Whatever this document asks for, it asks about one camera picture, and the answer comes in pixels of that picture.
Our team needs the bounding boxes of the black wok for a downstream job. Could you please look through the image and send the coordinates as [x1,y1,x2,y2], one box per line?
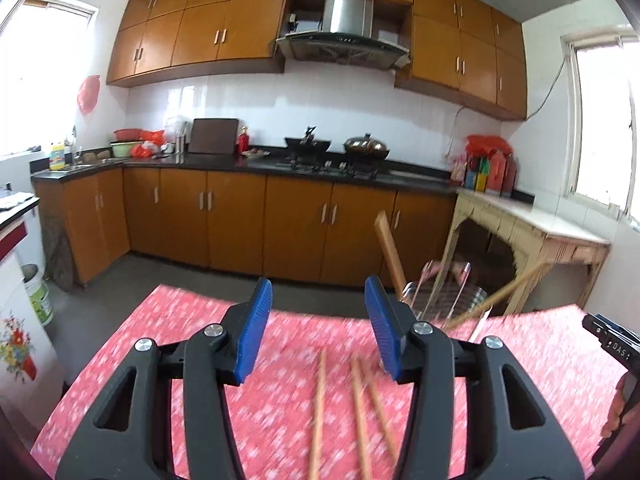
[284,125,332,157]

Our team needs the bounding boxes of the pan with metal lid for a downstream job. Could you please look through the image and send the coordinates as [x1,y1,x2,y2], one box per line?
[343,133,391,158]

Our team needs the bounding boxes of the tiled counter with flower decal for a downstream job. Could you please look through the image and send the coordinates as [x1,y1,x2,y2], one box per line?
[0,195,66,401]

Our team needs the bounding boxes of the black kitchen countertop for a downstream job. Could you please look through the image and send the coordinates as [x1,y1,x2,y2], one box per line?
[31,147,461,196]

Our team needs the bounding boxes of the wooden wall cabinets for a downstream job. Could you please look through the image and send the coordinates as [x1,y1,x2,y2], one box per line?
[106,0,528,122]

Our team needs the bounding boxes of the red floral tablecloth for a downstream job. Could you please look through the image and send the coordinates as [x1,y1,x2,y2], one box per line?
[31,284,633,480]

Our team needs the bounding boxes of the dark cutting board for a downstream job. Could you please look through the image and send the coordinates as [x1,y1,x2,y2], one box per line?
[188,118,240,155]

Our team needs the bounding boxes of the white plastic bag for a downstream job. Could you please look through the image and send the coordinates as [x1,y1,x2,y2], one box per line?
[164,115,191,143]

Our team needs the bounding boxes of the white-framed sliding window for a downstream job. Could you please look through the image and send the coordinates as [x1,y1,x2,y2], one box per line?
[559,20,640,221]

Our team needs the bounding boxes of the steel range hood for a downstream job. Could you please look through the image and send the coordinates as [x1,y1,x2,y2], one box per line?
[275,0,412,70]

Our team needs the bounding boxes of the red thermos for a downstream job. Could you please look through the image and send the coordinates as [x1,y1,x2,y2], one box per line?
[487,151,507,195]
[502,155,518,196]

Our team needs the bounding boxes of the black gas stove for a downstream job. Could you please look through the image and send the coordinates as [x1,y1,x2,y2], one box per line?
[275,157,379,182]

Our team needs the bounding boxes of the person's right hand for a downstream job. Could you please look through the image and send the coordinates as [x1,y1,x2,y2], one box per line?
[602,374,632,438]

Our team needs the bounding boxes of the wooden chopstick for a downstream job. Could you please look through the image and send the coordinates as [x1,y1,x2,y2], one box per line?
[444,264,546,331]
[349,356,373,480]
[307,349,328,480]
[374,211,408,302]
[360,360,401,463]

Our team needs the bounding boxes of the metal wire chopstick holder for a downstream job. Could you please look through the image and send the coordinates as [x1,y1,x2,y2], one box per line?
[397,259,493,331]

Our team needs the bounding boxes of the thin wall cable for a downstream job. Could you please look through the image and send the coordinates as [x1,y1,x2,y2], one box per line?
[446,55,571,161]

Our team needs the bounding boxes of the cream wooden side table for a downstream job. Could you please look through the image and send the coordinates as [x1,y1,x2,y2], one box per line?
[442,189,612,316]

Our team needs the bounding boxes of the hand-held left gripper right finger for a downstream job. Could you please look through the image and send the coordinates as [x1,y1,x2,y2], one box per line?
[364,275,586,480]

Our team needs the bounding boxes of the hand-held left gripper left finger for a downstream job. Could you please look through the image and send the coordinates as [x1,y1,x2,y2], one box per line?
[55,277,273,480]

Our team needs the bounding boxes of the yellow seasoning box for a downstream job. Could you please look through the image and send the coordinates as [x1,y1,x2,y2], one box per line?
[465,157,488,192]

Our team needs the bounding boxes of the bright glass window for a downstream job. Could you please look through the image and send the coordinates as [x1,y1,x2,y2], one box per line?
[0,0,101,158]

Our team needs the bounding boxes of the wooden base cabinets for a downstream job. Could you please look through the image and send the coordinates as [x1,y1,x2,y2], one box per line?
[35,165,458,288]

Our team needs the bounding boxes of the red plastic bag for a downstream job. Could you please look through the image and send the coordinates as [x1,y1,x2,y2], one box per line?
[77,75,101,116]
[465,135,513,158]
[131,130,166,158]

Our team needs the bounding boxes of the white bucket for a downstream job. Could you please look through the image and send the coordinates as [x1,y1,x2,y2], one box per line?
[20,264,54,326]

